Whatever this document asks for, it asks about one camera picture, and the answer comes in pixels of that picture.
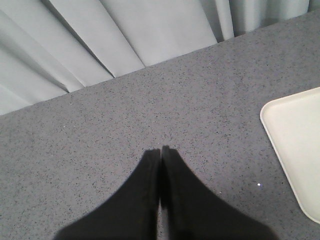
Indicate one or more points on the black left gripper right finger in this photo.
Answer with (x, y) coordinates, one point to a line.
(196, 213)

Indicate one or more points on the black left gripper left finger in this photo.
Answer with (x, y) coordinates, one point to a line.
(130, 213)

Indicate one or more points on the cream rectangular plastic tray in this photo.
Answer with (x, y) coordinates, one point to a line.
(292, 124)

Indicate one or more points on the grey pleated curtain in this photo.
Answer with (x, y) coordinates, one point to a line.
(49, 48)

